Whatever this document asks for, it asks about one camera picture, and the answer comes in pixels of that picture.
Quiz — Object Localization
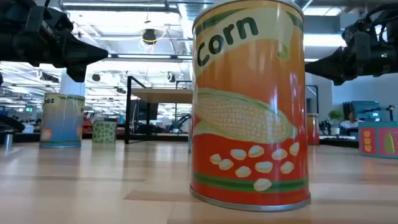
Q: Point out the thick black curved cable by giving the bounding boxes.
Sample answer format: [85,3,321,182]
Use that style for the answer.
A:
[0,113,25,133]

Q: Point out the grey computer monitor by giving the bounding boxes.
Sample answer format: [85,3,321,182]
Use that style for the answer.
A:
[343,100,381,123]

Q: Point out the red background equipment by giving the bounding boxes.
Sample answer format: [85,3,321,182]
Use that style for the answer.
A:
[83,111,94,134]

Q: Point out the green peas label can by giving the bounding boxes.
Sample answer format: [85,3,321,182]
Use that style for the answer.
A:
[92,120,118,144]

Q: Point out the silver metal post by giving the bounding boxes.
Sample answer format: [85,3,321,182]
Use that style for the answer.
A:
[4,132,14,152]

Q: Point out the black round ceiling device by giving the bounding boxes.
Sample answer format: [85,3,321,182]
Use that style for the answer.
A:
[142,28,157,44]

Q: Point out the large corn label can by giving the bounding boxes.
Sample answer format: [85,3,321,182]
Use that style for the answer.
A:
[188,0,312,213]

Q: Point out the person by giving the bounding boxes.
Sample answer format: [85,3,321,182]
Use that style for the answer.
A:
[339,111,365,130]

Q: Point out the small green background plant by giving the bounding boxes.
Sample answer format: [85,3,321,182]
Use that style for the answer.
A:
[169,118,183,133]

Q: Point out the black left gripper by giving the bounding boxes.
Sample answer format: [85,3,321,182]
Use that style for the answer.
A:
[14,6,109,83]

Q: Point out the orange and red can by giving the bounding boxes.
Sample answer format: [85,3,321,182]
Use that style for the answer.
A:
[307,113,320,146]

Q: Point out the black aluminium table frame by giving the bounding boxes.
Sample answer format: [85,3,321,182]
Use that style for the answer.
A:
[14,132,360,149]

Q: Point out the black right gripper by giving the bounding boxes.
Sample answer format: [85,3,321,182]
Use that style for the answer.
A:
[305,12,389,86]

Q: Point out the white building column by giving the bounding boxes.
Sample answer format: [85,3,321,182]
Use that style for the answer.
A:
[59,68,86,96]

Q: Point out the teal and pink can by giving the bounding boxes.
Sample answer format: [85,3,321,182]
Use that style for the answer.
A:
[357,121,398,160]

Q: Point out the potted green plant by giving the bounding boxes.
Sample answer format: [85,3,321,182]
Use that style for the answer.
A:
[328,109,344,135]

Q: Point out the black-framed wooden shelf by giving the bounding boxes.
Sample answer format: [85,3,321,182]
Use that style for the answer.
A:
[124,75,320,146]

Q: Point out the black articulated stand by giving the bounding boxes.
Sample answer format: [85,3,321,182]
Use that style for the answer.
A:
[357,105,396,122]

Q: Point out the blue peaches label can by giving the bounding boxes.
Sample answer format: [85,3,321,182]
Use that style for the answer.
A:
[39,92,86,149]

